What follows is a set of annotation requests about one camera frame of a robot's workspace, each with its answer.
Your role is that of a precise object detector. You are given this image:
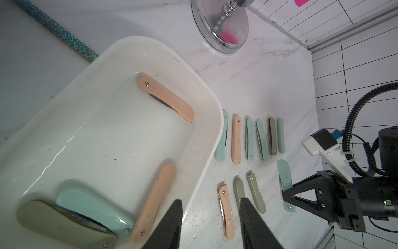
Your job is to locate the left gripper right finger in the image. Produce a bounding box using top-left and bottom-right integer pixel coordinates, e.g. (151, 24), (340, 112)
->
(239, 197), (283, 249)

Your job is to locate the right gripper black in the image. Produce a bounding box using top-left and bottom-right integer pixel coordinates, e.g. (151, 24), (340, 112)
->
(282, 126), (398, 232)

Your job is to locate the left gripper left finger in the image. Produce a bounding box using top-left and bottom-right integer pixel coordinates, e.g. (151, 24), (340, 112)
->
(142, 199), (183, 249)

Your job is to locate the peach folding fruit knife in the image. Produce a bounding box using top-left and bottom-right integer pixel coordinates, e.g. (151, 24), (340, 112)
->
(218, 184), (235, 241)
(231, 115), (242, 165)

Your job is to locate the mint folding fruit knife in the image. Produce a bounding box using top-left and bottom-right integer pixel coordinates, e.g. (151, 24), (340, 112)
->
(214, 111), (229, 162)
(277, 118), (286, 154)
(245, 117), (255, 161)
(256, 119), (269, 161)

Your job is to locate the mint knife bottom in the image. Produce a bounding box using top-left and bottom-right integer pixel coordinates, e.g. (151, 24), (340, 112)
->
(56, 186), (135, 241)

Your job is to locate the olive green folding fruit knife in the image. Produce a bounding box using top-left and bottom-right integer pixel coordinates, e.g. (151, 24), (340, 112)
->
(268, 117), (277, 156)

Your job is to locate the large olive knife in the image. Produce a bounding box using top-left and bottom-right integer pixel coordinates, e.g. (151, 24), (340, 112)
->
(17, 200), (118, 249)

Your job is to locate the peach knife lower in box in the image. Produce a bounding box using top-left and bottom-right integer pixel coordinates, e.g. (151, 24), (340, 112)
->
(131, 163), (176, 243)

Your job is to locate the white plastic storage box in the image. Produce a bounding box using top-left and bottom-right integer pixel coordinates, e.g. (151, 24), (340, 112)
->
(1, 36), (223, 249)

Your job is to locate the peach knife leaning in box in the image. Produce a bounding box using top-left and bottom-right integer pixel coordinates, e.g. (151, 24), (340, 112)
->
(138, 74), (195, 122)

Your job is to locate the pink plastic wine glass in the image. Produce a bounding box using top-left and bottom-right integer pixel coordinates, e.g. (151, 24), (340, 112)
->
(294, 0), (310, 7)

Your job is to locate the chrome cup holder stand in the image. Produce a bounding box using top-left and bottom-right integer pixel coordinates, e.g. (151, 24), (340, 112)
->
(191, 0), (253, 54)

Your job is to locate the small patterned dish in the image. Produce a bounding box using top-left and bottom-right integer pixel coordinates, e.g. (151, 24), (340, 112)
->
(14, 0), (99, 63)

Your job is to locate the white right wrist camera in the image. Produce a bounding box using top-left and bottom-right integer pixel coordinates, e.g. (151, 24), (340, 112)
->
(301, 129), (353, 183)

